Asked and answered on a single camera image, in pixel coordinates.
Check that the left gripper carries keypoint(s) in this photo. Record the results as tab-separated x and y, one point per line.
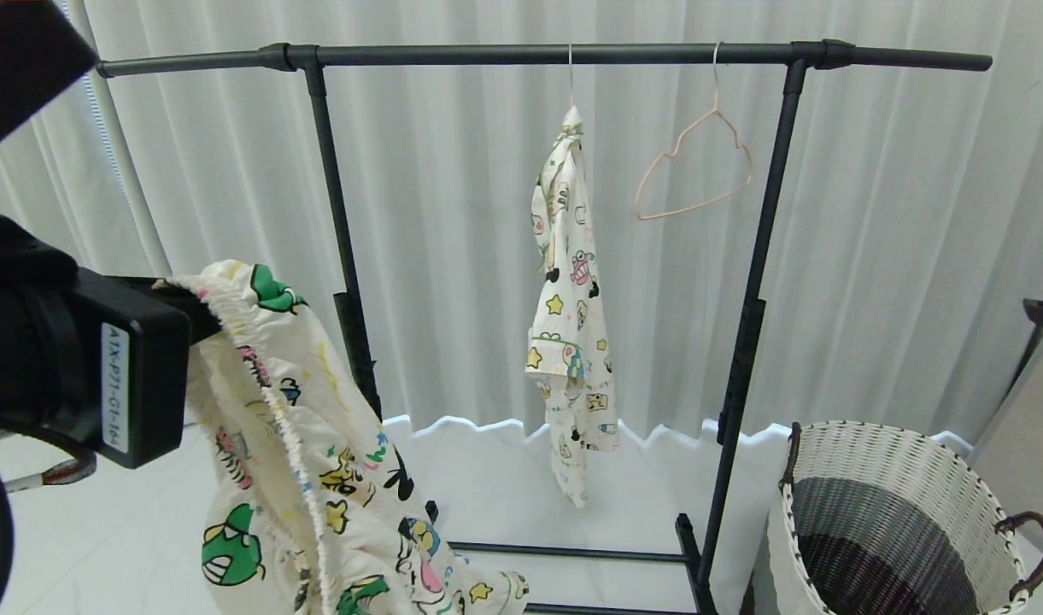
145	376

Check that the cream printed garment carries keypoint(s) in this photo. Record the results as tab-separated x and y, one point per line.
568	342
290	444

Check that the pink clothes hanger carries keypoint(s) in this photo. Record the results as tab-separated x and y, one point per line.
716	111
571	77

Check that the white laundry basket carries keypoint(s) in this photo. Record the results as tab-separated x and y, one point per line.
871	461

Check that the black clothes rack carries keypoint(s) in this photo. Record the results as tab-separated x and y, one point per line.
487	55

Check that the white curtain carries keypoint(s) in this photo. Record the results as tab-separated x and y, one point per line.
487	213

